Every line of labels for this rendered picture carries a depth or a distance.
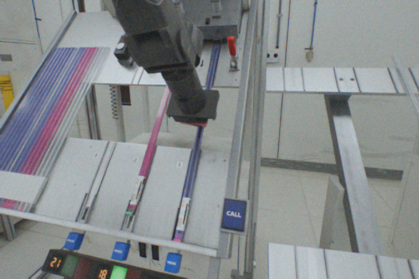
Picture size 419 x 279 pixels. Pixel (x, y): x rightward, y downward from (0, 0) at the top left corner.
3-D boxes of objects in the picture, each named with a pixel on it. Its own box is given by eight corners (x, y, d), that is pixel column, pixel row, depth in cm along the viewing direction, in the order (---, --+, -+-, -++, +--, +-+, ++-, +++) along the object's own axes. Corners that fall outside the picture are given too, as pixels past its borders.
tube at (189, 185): (182, 242, 44) (181, 242, 43) (175, 241, 44) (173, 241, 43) (219, 47, 67) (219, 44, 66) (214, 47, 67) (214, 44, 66)
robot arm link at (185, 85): (155, 78, 36) (190, 77, 35) (163, 46, 40) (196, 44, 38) (169, 102, 42) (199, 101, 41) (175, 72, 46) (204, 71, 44)
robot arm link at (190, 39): (124, 50, 33) (179, 40, 30) (142, -2, 38) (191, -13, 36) (162, 96, 43) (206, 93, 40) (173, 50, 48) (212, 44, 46)
